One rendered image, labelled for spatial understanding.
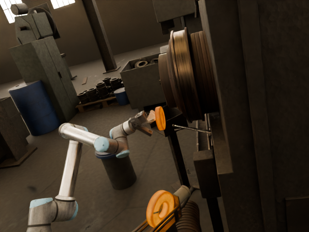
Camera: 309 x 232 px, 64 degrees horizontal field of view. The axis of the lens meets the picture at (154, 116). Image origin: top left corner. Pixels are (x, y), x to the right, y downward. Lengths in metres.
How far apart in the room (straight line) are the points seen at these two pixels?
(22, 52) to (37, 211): 3.22
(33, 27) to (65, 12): 3.84
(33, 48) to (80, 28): 7.85
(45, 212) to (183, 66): 1.43
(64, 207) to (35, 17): 7.42
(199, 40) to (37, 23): 7.97
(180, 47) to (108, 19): 10.77
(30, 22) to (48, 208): 7.47
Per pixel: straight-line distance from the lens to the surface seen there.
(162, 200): 1.08
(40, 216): 1.99
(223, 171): 0.96
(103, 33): 8.11
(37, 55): 4.59
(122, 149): 1.60
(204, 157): 1.17
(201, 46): 1.11
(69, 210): 2.09
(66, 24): 12.59
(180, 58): 1.06
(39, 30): 8.86
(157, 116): 1.52
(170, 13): 3.80
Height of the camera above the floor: 1.47
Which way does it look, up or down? 23 degrees down
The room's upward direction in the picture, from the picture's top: 16 degrees counter-clockwise
